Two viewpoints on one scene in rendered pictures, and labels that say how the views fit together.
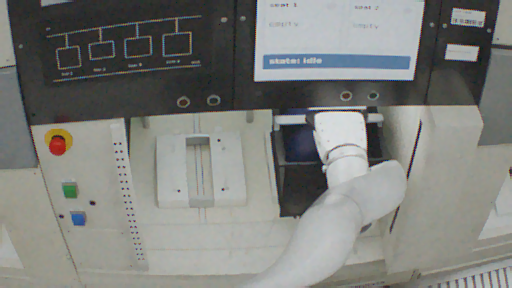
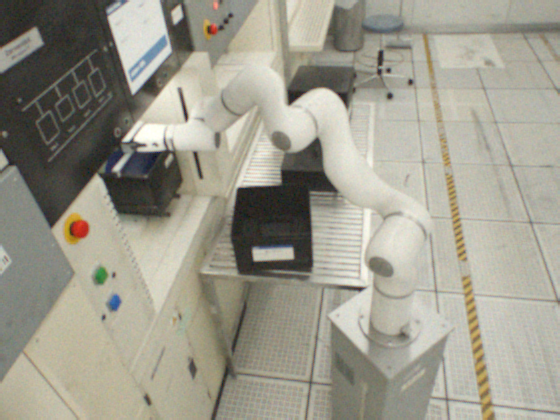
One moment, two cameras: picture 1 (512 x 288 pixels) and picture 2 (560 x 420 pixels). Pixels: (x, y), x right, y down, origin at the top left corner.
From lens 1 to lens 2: 0.99 m
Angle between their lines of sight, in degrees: 48
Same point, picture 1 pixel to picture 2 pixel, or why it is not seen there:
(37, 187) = (80, 301)
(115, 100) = (90, 154)
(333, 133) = (153, 133)
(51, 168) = (80, 267)
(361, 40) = (149, 34)
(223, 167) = not seen: hidden behind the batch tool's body
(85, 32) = (48, 93)
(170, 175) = not seen: hidden behind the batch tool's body
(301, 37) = (133, 47)
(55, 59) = (40, 134)
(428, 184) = not seen: hidden behind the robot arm
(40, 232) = (99, 359)
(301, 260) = (273, 78)
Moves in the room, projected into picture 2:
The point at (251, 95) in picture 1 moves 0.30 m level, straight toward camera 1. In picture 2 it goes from (135, 107) to (244, 115)
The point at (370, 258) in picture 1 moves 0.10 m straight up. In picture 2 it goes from (207, 202) to (202, 181)
